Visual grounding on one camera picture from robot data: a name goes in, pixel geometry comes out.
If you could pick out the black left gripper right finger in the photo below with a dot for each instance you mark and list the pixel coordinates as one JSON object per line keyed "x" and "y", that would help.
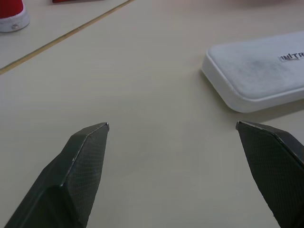
{"x": 278, "y": 171}

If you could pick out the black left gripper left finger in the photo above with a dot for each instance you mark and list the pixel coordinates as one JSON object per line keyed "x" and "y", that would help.
{"x": 78, "y": 175}

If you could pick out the white rectangular box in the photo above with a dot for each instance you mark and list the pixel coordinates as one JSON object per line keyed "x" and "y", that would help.
{"x": 256, "y": 73}

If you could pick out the red and white fabric object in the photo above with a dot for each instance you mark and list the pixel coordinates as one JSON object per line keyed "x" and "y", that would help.
{"x": 13, "y": 15}

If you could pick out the dark red flat object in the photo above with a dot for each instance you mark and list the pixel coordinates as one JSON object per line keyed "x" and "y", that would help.
{"x": 71, "y": 1}

